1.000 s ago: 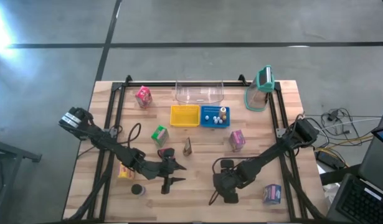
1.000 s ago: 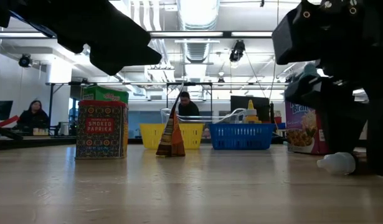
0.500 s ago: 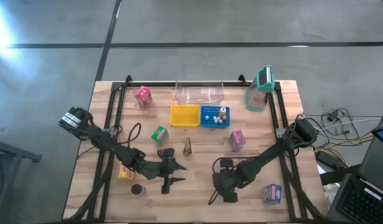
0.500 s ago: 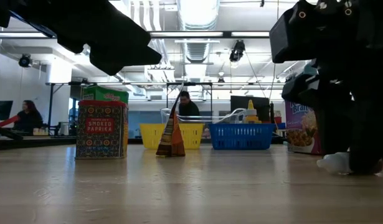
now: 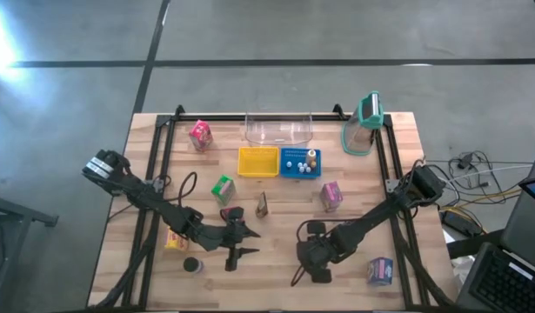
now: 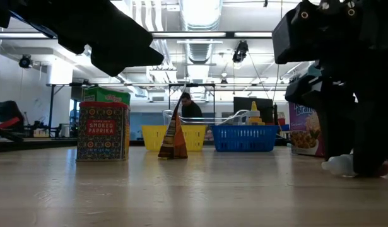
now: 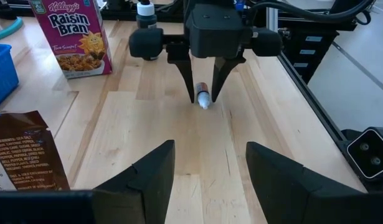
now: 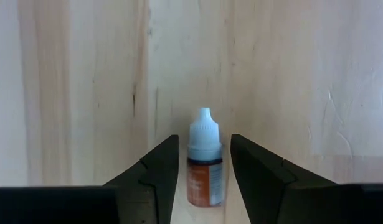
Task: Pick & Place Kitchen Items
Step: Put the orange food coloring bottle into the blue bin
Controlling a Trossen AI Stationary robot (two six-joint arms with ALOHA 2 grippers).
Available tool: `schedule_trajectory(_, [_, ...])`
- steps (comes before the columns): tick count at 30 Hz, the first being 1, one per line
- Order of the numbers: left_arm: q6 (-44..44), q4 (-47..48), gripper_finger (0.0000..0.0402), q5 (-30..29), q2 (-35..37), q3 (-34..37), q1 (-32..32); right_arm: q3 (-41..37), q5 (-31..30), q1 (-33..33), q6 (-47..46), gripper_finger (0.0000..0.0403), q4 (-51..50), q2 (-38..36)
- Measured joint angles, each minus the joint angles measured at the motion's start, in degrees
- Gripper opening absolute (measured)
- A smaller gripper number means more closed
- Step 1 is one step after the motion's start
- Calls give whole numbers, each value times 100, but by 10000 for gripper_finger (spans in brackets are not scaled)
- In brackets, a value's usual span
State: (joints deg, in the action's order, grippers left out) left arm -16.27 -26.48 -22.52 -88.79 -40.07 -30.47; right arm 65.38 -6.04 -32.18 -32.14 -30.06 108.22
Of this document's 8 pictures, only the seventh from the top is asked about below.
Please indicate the black white-edged camera box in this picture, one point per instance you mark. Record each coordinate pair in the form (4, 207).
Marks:
(370, 154)

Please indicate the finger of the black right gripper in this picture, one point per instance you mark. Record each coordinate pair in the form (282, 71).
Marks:
(185, 74)
(224, 71)

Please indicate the small brown dropper bottle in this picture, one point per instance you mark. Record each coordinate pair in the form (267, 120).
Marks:
(203, 95)

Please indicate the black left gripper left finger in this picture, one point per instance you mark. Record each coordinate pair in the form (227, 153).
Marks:
(116, 205)

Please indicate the brown stand-up pouch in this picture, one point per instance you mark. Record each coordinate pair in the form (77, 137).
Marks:
(26, 155)

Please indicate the purple Raisin Bran box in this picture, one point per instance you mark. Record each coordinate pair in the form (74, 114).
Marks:
(73, 37)

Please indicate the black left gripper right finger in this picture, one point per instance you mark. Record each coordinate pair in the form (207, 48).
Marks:
(303, 202)

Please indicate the black drawer cabinet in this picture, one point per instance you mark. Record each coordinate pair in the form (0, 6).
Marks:
(315, 59)

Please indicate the blue slotted plastic basket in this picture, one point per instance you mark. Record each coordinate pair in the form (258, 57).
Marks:
(2, 74)

